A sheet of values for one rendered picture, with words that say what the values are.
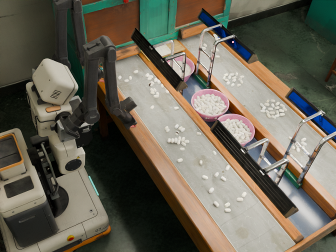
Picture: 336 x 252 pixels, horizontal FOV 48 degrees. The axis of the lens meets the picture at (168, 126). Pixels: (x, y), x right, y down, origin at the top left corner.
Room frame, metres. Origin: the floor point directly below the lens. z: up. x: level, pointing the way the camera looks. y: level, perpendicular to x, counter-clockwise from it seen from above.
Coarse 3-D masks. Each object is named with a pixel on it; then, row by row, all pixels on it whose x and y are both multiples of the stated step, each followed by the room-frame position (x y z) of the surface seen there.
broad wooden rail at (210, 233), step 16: (144, 128) 1.59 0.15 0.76; (144, 144) 1.46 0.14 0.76; (144, 160) 1.41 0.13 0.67; (160, 160) 1.35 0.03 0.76; (160, 176) 1.24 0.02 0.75; (176, 176) 1.24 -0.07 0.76; (176, 192) 1.13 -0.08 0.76; (192, 192) 1.14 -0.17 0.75; (176, 208) 1.08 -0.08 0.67; (192, 208) 1.03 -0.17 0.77; (192, 224) 0.95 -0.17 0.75; (208, 224) 0.95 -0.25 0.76; (192, 240) 0.93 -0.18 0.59; (208, 240) 0.86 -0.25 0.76; (224, 240) 0.86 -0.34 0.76
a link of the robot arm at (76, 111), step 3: (81, 105) 1.28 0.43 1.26; (78, 108) 1.27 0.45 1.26; (81, 108) 1.27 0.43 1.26; (84, 108) 1.26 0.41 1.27; (75, 111) 1.26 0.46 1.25; (78, 111) 1.25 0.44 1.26; (81, 111) 1.26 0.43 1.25; (84, 111) 1.25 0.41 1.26; (78, 114) 1.23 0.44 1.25; (81, 114) 1.23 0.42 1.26; (78, 117) 1.22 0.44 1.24; (81, 117) 1.23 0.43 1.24
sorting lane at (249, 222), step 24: (120, 72) 2.15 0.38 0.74; (144, 72) 2.17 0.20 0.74; (144, 96) 1.91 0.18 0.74; (168, 96) 1.93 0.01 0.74; (144, 120) 1.69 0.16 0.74; (168, 120) 1.70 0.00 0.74; (168, 144) 1.49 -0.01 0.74; (192, 144) 1.51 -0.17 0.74; (192, 168) 1.32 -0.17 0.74; (216, 168) 1.33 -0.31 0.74; (216, 192) 1.16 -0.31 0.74; (240, 192) 1.17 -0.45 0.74; (216, 216) 1.01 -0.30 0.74; (240, 216) 1.02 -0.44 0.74; (264, 216) 1.03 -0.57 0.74; (240, 240) 0.88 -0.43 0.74; (264, 240) 0.89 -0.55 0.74; (288, 240) 0.90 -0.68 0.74
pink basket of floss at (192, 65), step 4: (180, 56) 2.37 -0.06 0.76; (168, 60) 2.34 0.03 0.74; (176, 60) 2.36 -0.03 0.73; (180, 60) 2.36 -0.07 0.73; (188, 60) 2.33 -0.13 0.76; (188, 64) 2.32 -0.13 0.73; (192, 64) 2.28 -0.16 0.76; (192, 68) 2.25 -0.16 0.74; (184, 76) 2.12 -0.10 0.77; (188, 76) 2.17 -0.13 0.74; (184, 80) 2.15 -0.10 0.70
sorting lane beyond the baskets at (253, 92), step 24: (192, 48) 2.51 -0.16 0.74; (216, 72) 2.23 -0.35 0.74; (240, 72) 2.25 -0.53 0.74; (240, 96) 1.98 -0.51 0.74; (264, 96) 2.00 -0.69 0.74; (264, 120) 1.76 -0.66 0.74; (288, 120) 1.78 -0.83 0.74; (288, 144) 1.56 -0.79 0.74; (312, 144) 1.58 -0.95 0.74; (312, 168) 1.38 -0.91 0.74
